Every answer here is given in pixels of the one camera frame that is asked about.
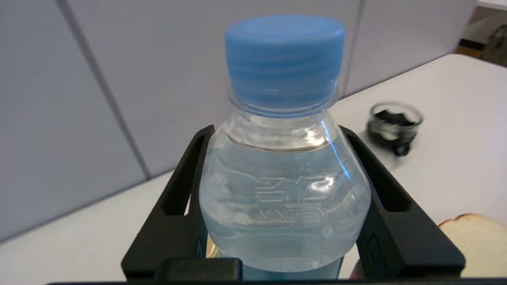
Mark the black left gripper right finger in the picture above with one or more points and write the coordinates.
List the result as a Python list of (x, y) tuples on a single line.
[(400, 241)]

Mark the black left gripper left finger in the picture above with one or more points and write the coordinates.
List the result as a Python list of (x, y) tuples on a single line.
[(170, 233)]

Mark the clear water bottle blue cap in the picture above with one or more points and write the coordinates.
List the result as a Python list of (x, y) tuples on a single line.
[(283, 178)]

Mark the white bread slice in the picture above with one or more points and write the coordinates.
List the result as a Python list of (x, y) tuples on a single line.
[(481, 245)]

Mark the glass bowl with black contents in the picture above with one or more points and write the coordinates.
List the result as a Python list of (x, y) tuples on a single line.
[(394, 126)]

